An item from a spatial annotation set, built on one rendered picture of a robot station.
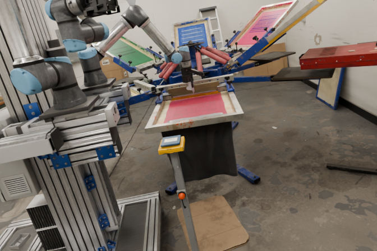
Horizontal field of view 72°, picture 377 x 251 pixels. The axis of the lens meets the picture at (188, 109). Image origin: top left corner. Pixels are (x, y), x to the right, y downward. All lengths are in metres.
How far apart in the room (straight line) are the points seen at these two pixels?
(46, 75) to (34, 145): 0.31
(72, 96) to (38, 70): 0.19
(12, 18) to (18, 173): 0.87
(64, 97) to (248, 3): 5.33
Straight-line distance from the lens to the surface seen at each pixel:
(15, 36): 1.24
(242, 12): 6.22
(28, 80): 1.21
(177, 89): 2.07
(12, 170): 1.76
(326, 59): 2.24
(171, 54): 1.84
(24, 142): 1.35
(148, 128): 1.56
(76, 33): 1.05
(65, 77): 1.32
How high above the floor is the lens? 1.53
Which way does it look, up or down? 18 degrees down
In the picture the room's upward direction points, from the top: 11 degrees counter-clockwise
